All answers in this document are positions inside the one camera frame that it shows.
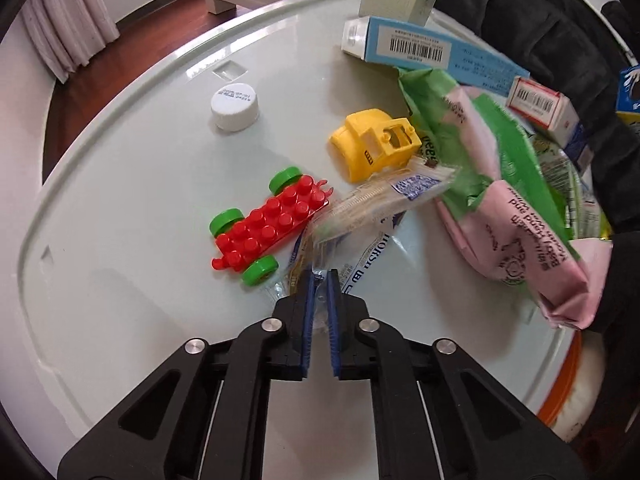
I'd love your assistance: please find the red toy car base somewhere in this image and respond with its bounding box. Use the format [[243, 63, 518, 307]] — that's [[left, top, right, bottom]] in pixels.
[[209, 166, 335, 288]]

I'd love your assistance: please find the green printed packet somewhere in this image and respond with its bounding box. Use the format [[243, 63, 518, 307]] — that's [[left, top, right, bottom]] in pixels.
[[532, 132, 615, 241]]

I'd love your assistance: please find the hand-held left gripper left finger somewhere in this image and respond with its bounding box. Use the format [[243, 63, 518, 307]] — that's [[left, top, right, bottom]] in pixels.
[[57, 271, 317, 480]]

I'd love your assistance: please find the clear blue print plastic wrapper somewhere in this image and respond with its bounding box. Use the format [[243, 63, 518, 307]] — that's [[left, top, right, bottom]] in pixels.
[[272, 215, 416, 321]]

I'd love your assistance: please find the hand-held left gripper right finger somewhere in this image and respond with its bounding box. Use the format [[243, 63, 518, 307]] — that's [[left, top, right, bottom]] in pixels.
[[327, 269, 586, 480]]

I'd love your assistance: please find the pale curtain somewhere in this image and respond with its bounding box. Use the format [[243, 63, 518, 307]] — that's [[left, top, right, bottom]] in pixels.
[[20, 0, 121, 83]]

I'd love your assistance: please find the pink green plastic bag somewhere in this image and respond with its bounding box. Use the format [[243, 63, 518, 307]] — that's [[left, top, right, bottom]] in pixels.
[[397, 67, 613, 331]]

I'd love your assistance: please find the orange white bin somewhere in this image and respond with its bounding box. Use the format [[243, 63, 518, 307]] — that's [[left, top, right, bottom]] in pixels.
[[537, 330, 608, 443]]

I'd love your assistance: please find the white bottle cap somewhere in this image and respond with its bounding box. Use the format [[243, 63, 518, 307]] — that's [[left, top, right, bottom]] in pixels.
[[209, 82, 261, 132]]

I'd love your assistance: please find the small red white box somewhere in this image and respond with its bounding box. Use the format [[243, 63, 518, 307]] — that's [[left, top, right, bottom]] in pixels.
[[505, 76, 596, 171]]

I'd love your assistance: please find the yellow toy truck cab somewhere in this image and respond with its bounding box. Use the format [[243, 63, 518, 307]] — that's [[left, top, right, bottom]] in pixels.
[[328, 108, 423, 184]]

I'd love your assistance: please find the blue printed packet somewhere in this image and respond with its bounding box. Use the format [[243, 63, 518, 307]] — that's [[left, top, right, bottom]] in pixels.
[[616, 65, 640, 117]]

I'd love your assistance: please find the blue white carton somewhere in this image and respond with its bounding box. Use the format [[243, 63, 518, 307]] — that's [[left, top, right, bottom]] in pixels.
[[341, 15, 531, 98]]

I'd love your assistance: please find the clear toothpick wrapper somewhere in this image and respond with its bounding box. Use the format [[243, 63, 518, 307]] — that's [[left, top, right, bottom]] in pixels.
[[302, 157, 458, 273]]

